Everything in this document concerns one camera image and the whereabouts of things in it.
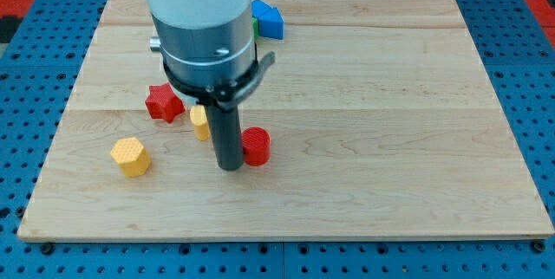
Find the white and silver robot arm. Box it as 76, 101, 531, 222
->
147, 0, 255, 87

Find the yellow heart block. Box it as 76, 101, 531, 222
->
189, 106, 211, 141

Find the yellow hexagon block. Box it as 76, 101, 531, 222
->
110, 137, 151, 178

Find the red cylinder block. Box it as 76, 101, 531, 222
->
242, 127, 271, 166

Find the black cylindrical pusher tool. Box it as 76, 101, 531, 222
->
206, 106, 244, 171

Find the blue triangle block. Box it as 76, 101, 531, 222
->
258, 8, 284, 40

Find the wooden board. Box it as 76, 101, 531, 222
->
18, 0, 554, 243

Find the green block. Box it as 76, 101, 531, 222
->
251, 17, 259, 41

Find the red star block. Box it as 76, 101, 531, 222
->
145, 83, 186, 123

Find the blue cube block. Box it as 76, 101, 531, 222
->
251, 0, 272, 18

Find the black clamp ring with lever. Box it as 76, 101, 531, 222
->
162, 51, 277, 111

